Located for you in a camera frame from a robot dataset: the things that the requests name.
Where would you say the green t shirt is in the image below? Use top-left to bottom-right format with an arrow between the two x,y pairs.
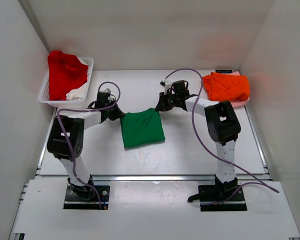
120,108 -> 166,149

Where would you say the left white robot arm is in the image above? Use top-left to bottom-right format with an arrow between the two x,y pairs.
47,88 -> 125,201

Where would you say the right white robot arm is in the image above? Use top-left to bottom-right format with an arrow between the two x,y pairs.
155,79 -> 241,203

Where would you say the white t shirt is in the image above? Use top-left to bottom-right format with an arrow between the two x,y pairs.
66,57 -> 94,101

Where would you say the orange folded t shirt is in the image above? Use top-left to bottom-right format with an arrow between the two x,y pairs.
202,72 -> 250,103

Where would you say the pink folded t shirt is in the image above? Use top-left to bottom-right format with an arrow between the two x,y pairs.
230,71 -> 250,108

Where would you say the red t shirt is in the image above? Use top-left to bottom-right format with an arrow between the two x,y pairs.
47,50 -> 89,101

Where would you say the white plastic basket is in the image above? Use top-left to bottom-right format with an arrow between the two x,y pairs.
38,56 -> 94,108

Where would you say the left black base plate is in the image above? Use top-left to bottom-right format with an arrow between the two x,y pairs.
63,183 -> 111,211

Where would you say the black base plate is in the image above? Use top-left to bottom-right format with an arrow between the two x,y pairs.
63,183 -> 111,211
198,185 -> 248,212

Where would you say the aluminium rail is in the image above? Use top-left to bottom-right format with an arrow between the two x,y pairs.
35,173 -> 271,181

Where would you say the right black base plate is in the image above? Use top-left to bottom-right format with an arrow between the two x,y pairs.
198,185 -> 248,212

